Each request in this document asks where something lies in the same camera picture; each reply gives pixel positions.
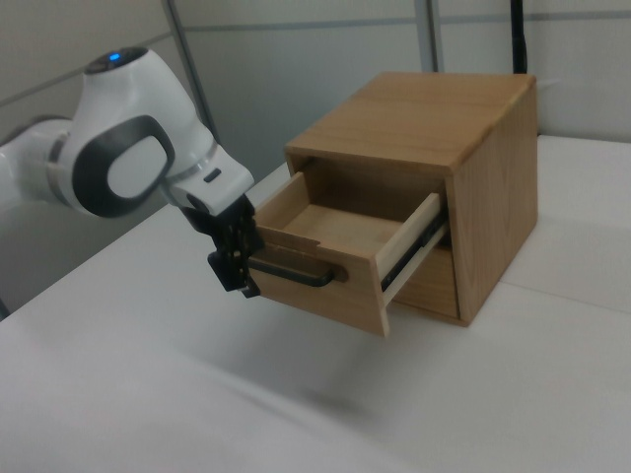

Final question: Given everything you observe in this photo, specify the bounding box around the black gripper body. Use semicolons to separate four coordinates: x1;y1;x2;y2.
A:
185;195;258;255

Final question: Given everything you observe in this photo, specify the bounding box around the wooden drawer with black handle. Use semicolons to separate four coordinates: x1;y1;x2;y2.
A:
245;169;451;339

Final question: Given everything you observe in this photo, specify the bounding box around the wooden drawer cabinet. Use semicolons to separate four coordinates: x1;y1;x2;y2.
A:
284;71;538;329

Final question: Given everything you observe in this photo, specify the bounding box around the black upright pole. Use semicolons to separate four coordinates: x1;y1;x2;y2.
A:
509;0;531;75

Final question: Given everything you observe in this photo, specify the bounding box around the grey metal partition post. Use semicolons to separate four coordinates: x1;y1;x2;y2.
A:
164;0;222;144
422;0;445;74

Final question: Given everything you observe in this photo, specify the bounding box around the wooden drawer without handle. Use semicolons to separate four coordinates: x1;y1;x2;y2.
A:
392;242;462;320

